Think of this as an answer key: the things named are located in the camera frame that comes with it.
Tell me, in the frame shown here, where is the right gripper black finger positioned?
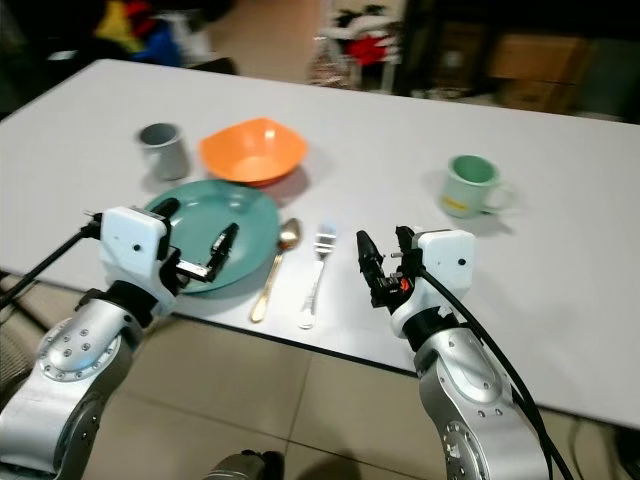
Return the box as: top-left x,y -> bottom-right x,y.
355,230 -> 394,310
395,226 -> 422,279

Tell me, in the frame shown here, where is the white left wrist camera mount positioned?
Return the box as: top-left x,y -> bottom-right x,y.
100,206 -> 170,301

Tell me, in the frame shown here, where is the colourful toy pile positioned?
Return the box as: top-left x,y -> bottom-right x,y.
93,0 -> 193,63

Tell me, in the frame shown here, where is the orange bowl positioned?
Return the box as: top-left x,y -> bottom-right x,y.
198,117 -> 310,189

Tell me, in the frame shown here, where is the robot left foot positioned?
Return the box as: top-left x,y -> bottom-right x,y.
214,451 -> 282,480

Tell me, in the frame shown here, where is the teal plate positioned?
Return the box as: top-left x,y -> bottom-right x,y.
143,179 -> 282,297

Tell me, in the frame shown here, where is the gold spoon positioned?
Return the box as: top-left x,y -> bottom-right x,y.
249,217 -> 304,324

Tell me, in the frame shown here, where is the red white clothes pile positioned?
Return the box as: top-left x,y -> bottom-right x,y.
323,5 -> 403,67

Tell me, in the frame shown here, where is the large cardboard box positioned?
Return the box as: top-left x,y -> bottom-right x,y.
488,34 -> 598,83

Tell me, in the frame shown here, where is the patterned bag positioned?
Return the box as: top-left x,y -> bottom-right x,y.
310,48 -> 353,91

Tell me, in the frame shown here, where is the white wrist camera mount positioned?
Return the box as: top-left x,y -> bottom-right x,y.
100,206 -> 170,301
414,229 -> 477,301

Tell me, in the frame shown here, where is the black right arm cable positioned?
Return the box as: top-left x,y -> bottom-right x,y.
418,268 -> 577,480

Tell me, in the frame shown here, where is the green mug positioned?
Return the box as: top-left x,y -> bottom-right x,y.
442,153 -> 512,220

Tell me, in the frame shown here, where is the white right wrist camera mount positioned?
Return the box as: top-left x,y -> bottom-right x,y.
414,229 -> 477,301

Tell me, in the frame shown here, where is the grey mug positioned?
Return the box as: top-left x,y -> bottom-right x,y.
138,122 -> 192,182

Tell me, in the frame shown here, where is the small printed cardboard box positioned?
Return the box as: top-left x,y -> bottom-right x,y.
495,80 -> 583,112

